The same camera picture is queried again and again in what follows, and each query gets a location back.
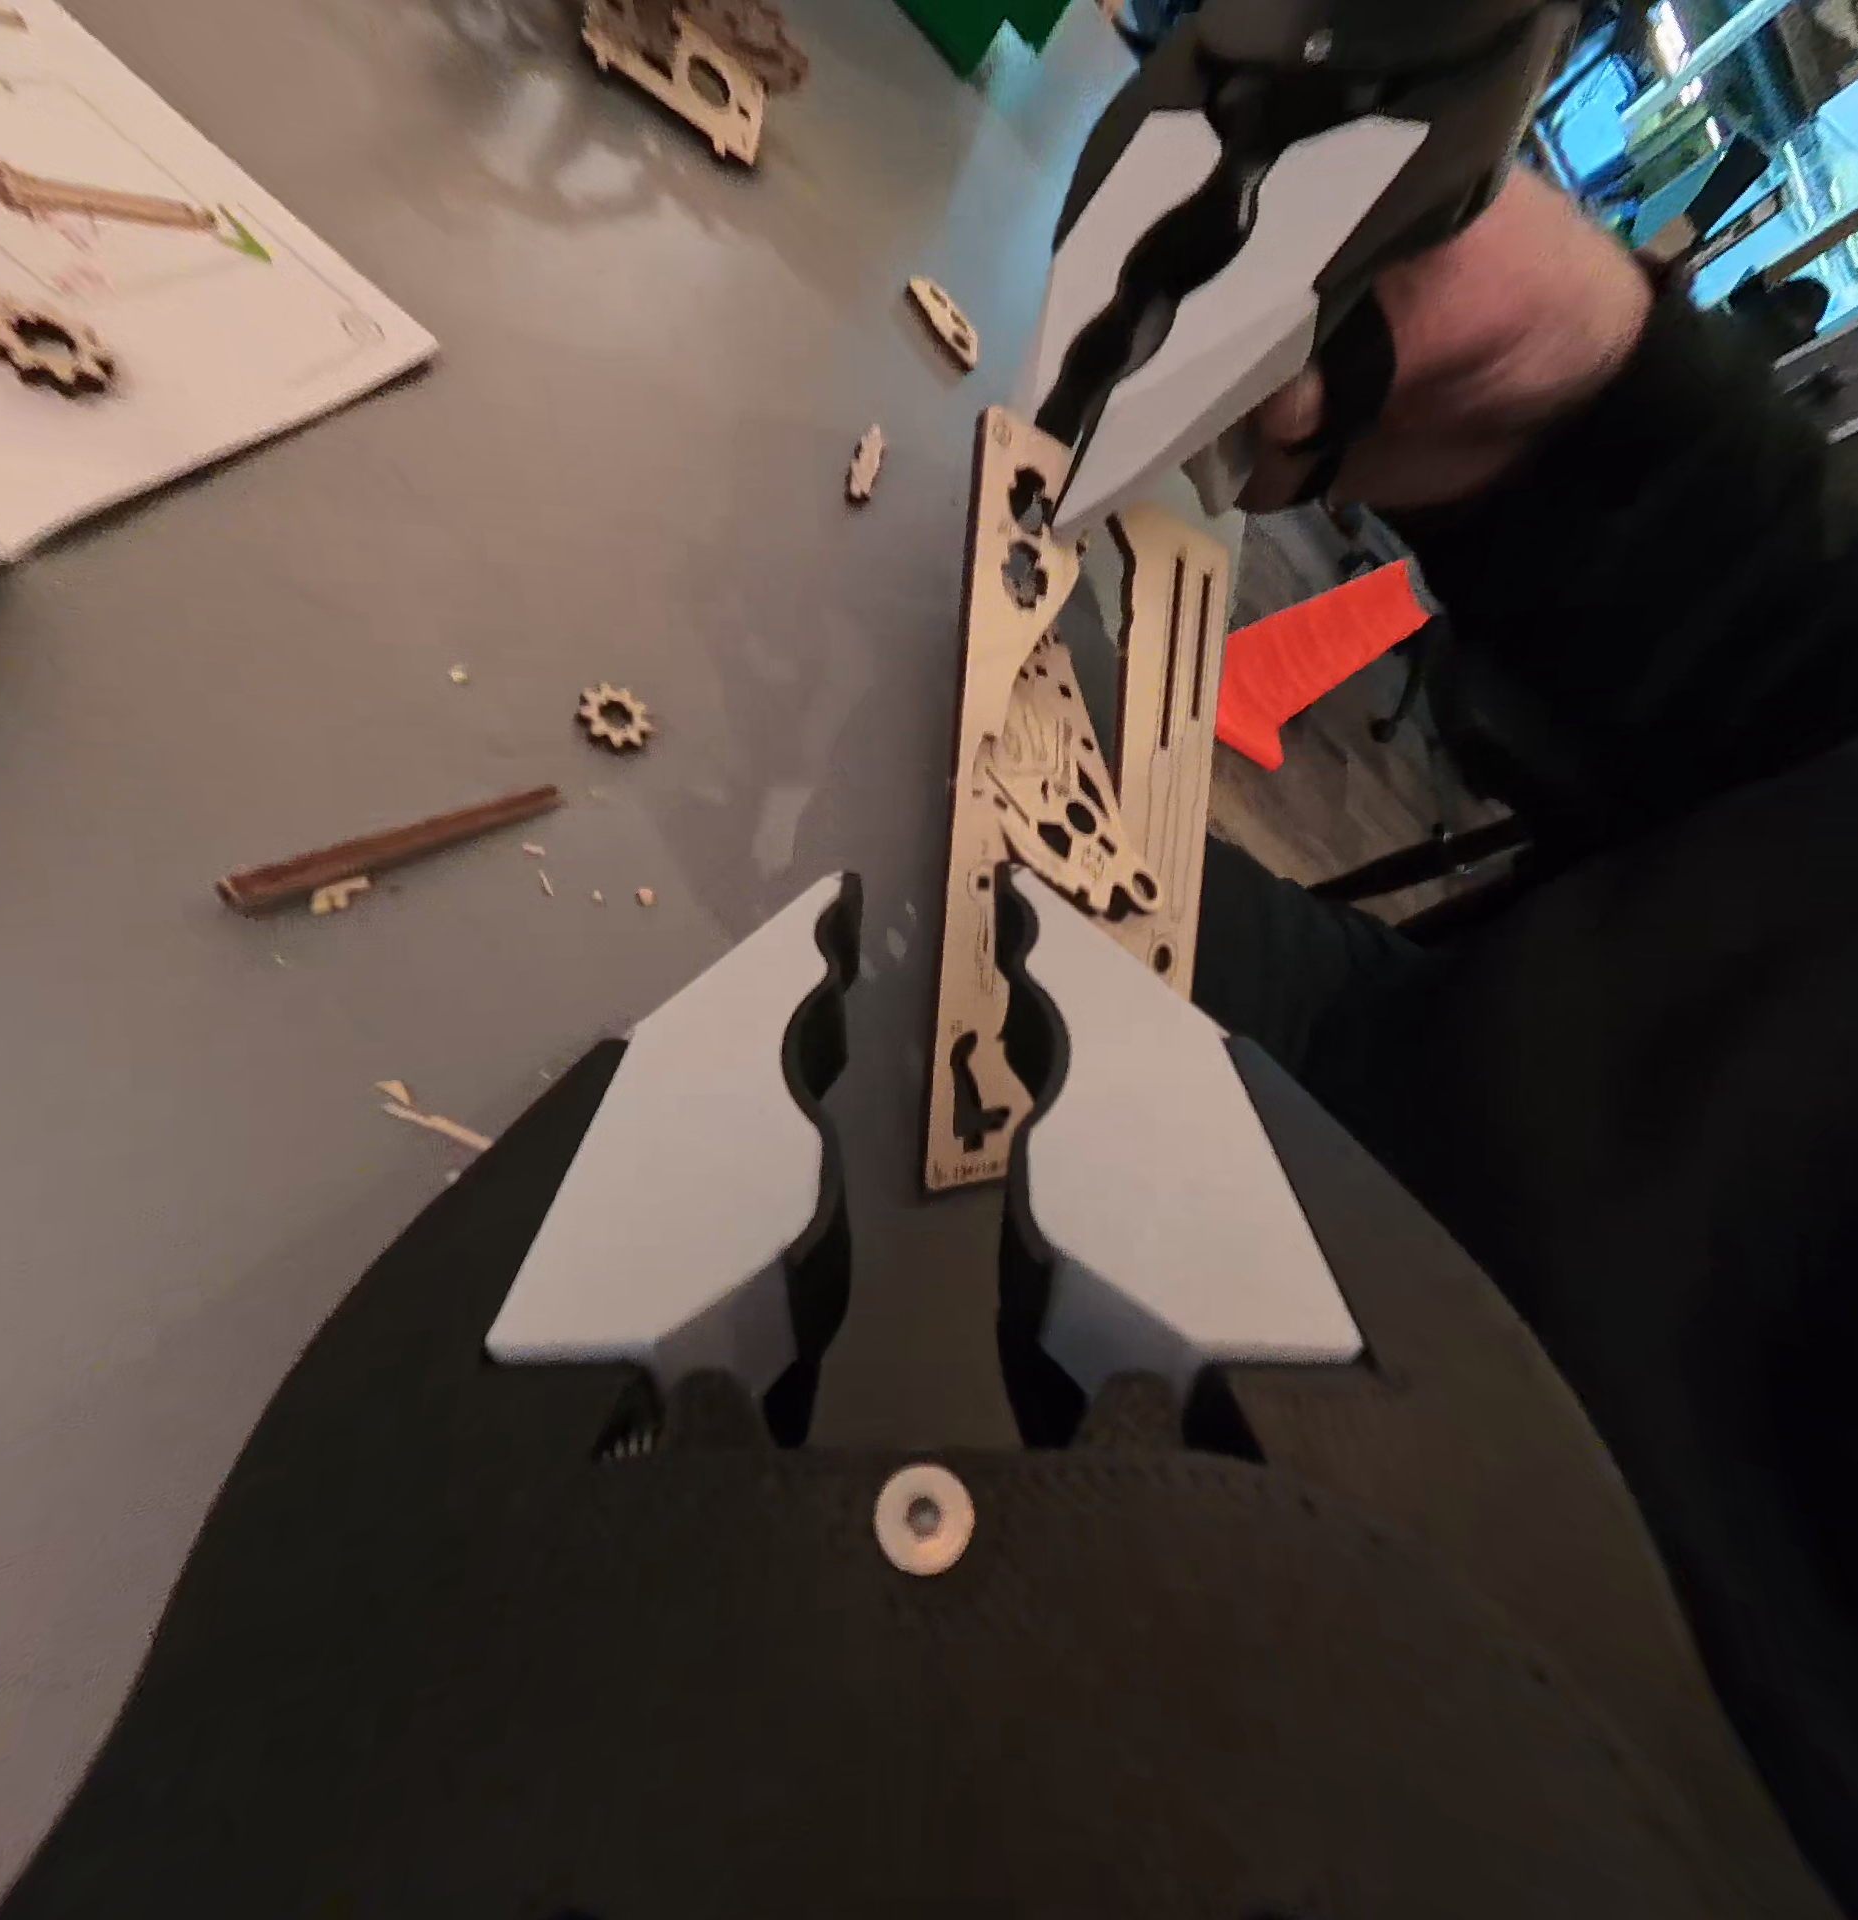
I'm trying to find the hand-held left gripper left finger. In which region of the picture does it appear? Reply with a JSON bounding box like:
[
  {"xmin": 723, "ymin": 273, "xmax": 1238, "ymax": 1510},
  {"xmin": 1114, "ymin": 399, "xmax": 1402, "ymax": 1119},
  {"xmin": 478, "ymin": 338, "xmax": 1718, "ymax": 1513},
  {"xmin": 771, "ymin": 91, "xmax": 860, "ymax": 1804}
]
[{"xmin": 488, "ymin": 871, "xmax": 866, "ymax": 1451}]

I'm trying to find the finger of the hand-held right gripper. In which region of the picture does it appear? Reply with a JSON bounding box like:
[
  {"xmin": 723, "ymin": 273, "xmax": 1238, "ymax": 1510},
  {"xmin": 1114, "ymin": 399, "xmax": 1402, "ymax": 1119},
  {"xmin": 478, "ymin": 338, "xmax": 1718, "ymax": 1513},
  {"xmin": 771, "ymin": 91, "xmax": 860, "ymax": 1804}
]
[
  {"xmin": 1023, "ymin": 107, "xmax": 1227, "ymax": 444},
  {"xmin": 1047, "ymin": 116, "xmax": 1438, "ymax": 535}
]

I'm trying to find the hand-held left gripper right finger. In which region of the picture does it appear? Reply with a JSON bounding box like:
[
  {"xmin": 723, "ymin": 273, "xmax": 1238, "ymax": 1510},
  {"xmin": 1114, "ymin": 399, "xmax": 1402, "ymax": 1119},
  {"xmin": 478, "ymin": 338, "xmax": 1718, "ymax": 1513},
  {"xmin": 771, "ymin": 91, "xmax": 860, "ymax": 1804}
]
[{"xmin": 995, "ymin": 862, "xmax": 1365, "ymax": 1451}]

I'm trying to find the laser-cut wooden parts sheet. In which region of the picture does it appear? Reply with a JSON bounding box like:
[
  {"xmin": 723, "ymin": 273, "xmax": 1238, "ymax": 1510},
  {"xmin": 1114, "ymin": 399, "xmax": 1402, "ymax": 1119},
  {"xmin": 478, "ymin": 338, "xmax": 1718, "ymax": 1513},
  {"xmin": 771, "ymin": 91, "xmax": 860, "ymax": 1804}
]
[{"xmin": 921, "ymin": 402, "xmax": 1232, "ymax": 1198}]

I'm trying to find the person's right forearm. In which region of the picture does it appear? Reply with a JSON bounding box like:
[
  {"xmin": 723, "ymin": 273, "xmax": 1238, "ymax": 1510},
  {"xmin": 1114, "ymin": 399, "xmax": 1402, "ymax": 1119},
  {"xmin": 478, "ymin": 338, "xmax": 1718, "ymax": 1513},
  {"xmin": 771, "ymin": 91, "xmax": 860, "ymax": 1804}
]
[{"xmin": 1373, "ymin": 261, "xmax": 1858, "ymax": 841}]

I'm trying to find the assembled wooden model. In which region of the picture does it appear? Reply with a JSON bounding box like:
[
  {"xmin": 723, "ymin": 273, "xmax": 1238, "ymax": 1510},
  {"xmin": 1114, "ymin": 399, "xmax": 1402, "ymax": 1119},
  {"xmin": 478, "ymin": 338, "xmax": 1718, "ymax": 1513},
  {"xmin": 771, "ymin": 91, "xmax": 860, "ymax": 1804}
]
[{"xmin": 579, "ymin": 0, "xmax": 810, "ymax": 170}]

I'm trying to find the person's right hand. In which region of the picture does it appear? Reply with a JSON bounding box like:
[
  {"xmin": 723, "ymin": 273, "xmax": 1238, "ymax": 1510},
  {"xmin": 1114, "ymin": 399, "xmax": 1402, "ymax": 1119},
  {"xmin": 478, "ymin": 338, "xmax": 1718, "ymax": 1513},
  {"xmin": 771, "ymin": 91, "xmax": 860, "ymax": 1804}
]
[{"xmin": 1245, "ymin": 168, "xmax": 1656, "ymax": 511}]

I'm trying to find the small wooden piece with holes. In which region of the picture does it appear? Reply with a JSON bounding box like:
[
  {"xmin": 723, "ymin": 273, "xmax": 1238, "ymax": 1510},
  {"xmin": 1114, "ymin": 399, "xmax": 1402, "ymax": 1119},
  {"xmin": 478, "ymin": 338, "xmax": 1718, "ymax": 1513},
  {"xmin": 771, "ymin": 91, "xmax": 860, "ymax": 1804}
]
[{"xmin": 904, "ymin": 276, "xmax": 981, "ymax": 373}]

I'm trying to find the green plastic bin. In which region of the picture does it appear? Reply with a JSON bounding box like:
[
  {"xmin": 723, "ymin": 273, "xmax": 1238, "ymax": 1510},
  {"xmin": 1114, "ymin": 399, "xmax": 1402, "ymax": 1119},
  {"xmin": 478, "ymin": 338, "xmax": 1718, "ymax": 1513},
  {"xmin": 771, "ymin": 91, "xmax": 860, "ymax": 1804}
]
[{"xmin": 889, "ymin": 0, "xmax": 1076, "ymax": 82}]

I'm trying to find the dark wooden stick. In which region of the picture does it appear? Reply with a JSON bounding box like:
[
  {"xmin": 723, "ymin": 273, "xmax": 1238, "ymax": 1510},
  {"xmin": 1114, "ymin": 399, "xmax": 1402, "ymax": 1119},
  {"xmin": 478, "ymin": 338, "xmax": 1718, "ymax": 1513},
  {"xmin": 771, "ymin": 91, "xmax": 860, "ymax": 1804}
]
[{"xmin": 216, "ymin": 783, "xmax": 567, "ymax": 920}]

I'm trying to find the white instruction booklet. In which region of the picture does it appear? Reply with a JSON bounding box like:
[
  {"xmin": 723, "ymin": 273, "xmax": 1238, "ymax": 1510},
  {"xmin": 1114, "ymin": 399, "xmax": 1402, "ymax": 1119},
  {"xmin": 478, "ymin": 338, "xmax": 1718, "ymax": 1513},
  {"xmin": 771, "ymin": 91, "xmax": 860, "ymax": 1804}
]
[{"xmin": 0, "ymin": 0, "xmax": 444, "ymax": 570}]

